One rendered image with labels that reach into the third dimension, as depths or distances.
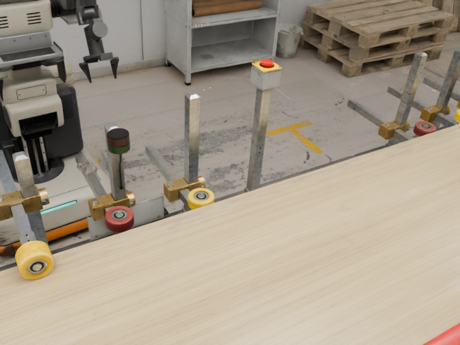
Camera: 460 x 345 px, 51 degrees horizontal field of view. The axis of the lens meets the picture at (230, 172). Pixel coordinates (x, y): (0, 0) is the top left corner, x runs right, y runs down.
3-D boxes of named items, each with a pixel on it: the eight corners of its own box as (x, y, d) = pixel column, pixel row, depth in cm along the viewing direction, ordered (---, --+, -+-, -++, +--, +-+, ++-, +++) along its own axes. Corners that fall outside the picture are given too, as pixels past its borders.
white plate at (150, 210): (90, 239, 158) (86, 217, 152) (163, 216, 169) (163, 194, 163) (90, 241, 157) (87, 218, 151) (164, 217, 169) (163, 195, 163)
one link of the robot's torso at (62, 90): (11, 130, 234) (1, 83, 219) (69, 116, 247) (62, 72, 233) (27, 157, 216) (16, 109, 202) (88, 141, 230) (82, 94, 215)
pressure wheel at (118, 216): (104, 237, 145) (100, 209, 139) (129, 229, 149) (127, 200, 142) (113, 255, 140) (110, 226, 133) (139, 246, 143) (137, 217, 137)
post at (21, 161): (42, 276, 154) (11, 151, 126) (53, 272, 156) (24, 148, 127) (44, 284, 152) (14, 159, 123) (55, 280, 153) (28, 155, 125)
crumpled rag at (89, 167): (73, 163, 163) (72, 158, 162) (93, 159, 166) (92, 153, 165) (81, 178, 158) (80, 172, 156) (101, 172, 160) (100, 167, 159)
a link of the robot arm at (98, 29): (96, 7, 185) (74, 10, 180) (106, 1, 175) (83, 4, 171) (105, 40, 187) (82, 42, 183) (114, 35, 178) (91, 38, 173)
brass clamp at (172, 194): (162, 193, 163) (162, 181, 160) (198, 183, 169) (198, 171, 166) (170, 204, 159) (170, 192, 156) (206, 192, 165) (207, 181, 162)
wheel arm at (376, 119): (346, 107, 225) (348, 99, 223) (351, 106, 227) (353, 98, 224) (417, 155, 196) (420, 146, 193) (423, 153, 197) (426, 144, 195)
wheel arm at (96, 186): (75, 163, 170) (74, 153, 168) (85, 161, 172) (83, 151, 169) (118, 241, 141) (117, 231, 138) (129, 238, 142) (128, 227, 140)
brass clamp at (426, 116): (418, 117, 218) (422, 107, 215) (438, 111, 224) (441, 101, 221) (428, 123, 214) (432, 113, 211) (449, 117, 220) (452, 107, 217)
